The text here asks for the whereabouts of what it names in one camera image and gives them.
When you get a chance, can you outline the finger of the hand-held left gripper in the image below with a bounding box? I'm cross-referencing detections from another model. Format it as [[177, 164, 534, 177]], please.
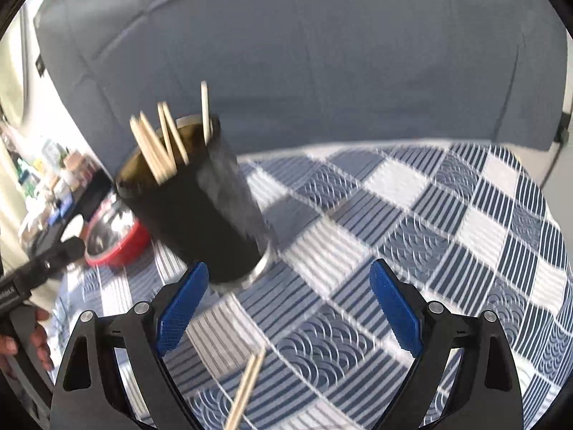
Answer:
[[20, 235, 87, 290]]

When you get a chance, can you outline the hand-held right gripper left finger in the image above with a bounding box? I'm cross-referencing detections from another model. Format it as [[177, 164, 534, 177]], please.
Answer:
[[49, 261, 211, 430]]

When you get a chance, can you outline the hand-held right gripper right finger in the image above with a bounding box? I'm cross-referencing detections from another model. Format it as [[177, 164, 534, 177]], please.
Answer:
[[368, 260, 524, 430]]

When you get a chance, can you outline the light wooden chopstick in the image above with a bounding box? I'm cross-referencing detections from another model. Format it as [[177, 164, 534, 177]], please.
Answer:
[[230, 348, 267, 430], [224, 350, 261, 430]]

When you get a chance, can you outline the black cup with steel base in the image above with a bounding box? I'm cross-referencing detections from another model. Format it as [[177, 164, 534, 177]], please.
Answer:
[[114, 114, 274, 287]]

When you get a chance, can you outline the bunch of wooden chopsticks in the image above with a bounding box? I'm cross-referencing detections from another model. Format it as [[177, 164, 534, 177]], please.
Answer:
[[129, 81, 213, 185]]

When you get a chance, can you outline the person's left hand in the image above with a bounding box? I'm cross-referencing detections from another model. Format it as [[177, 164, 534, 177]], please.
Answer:
[[0, 309, 54, 372]]

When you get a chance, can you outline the beige ceramic mug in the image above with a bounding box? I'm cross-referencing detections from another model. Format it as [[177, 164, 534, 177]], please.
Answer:
[[58, 214, 87, 245]]

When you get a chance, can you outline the stainless steel bowl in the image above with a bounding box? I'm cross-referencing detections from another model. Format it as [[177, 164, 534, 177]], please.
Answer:
[[87, 199, 144, 258]]

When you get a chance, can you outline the red colander with steel bowl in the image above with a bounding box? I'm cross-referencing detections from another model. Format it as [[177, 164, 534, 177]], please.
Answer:
[[84, 199, 152, 268]]

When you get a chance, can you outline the row of small shelf containers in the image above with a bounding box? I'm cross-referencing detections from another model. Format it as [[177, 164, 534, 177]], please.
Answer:
[[0, 116, 106, 238]]

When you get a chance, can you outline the blue white patterned tablecloth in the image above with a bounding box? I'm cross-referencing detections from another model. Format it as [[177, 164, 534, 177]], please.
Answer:
[[54, 141, 573, 430]]

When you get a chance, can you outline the grey sofa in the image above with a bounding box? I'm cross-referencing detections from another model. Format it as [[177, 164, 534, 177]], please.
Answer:
[[33, 0, 565, 198]]

